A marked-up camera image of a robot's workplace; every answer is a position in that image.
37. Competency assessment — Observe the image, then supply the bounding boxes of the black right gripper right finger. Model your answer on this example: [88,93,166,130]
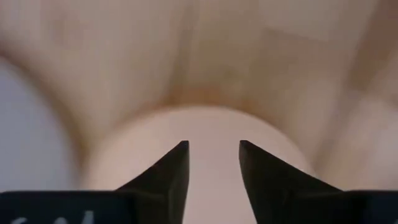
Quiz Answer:
[238,139,343,224]

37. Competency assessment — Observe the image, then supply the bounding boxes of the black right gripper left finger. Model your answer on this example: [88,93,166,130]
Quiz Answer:
[115,139,190,224]

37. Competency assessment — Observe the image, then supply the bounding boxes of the pale peach plate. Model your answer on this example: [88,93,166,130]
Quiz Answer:
[80,105,315,224]

